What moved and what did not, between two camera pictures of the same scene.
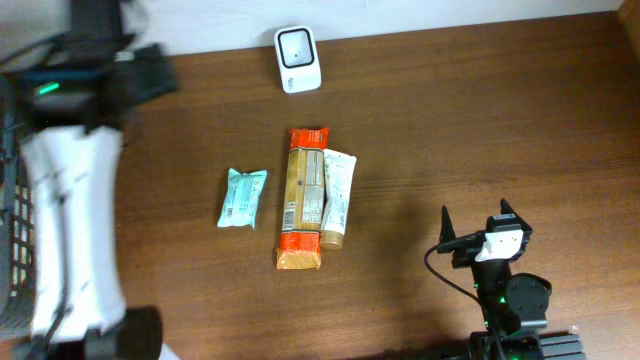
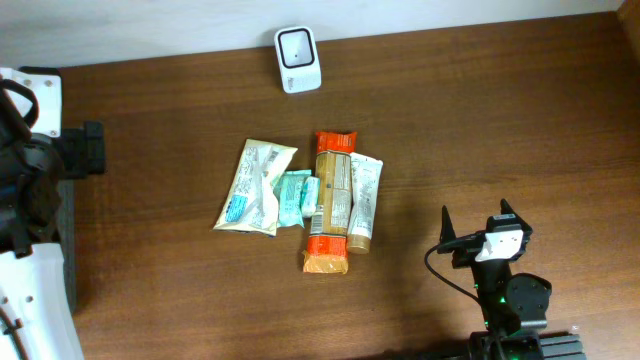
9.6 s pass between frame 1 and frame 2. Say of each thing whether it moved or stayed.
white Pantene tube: moved
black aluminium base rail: stayed
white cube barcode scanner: stayed
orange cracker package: moved
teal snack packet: moved
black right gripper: stayed
